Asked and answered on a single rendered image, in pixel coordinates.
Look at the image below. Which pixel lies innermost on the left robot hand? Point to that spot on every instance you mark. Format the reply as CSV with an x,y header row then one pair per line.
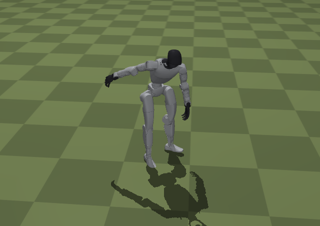
x,y
187,111

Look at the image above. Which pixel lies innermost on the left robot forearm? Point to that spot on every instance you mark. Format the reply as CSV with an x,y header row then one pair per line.
x,y
186,96

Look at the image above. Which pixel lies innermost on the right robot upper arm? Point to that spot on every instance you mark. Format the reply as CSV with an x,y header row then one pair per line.
x,y
149,65

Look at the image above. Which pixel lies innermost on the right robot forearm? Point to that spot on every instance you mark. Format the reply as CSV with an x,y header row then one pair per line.
x,y
124,72

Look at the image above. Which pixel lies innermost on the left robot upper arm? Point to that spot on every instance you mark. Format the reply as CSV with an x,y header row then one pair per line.
x,y
183,77

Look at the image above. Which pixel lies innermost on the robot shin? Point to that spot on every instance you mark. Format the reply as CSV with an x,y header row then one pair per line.
x,y
148,141
169,131

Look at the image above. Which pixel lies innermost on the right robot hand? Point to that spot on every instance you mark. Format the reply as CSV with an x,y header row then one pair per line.
x,y
109,79

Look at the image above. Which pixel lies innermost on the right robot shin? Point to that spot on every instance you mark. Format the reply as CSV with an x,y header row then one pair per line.
x,y
148,141

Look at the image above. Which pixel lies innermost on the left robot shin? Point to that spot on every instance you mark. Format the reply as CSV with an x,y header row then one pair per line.
x,y
169,131

